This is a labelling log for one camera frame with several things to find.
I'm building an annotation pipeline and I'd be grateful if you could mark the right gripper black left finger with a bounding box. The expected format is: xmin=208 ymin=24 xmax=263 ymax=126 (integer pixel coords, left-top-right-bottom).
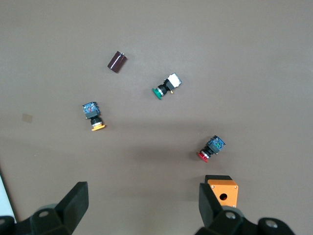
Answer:
xmin=54 ymin=181 xmax=89 ymax=235

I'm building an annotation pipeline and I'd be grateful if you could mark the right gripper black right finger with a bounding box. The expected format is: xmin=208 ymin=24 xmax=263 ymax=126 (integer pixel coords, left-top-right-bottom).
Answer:
xmin=199 ymin=182 xmax=223 ymax=230

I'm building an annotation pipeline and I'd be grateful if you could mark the yellow push button switch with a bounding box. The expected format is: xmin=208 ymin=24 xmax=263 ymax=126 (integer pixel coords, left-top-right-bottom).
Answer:
xmin=82 ymin=102 xmax=108 ymax=132

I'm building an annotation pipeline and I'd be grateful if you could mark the white drawer cabinet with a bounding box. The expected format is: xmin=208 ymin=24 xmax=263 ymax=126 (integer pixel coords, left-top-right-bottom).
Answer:
xmin=0 ymin=168 xmax=17 ymax=224

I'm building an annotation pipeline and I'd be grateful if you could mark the dark brown cylindrical capacitor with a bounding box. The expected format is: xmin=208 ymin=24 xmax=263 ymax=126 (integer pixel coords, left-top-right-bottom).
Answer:
xmin=107 ymin=50 xmax=129 ymax=74

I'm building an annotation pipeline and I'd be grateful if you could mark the orange button enclosure box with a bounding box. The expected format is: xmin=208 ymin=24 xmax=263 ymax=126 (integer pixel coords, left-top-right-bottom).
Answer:
xmin=204 ymin=174 xmax=239 ymax=209

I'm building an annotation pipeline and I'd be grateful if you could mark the red push button switch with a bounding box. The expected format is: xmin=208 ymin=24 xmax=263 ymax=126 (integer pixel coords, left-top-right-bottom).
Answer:
xmin=197 ymin=135 xmax=226 ymax=164

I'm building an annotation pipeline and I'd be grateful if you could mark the green push button switch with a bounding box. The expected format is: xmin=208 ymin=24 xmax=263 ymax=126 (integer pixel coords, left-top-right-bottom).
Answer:
xmin=151 ymin=72 xmax=183 ymax=101

